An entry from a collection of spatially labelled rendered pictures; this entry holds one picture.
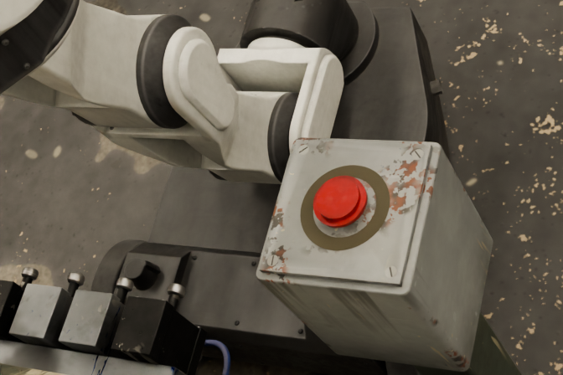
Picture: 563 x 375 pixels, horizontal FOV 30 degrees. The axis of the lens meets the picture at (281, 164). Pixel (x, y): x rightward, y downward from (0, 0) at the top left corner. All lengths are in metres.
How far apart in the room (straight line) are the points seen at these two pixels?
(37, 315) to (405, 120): 0.83
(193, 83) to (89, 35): 0.16
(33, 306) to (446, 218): 0.47
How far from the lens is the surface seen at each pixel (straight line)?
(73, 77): 1.15
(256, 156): 1.54
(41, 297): 1.08
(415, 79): 1.75
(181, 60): 1.29
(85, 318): 1.03
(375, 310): 0.76
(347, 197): 0.74
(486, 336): 1.01
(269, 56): 1.65
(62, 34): 0.47
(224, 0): 2.27
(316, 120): 1.60
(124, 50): 1.26
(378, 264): 0.73
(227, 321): 1.64
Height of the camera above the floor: 1.56
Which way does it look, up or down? 52 degrees down
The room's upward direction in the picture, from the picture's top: 39 degrees counter-clockwise
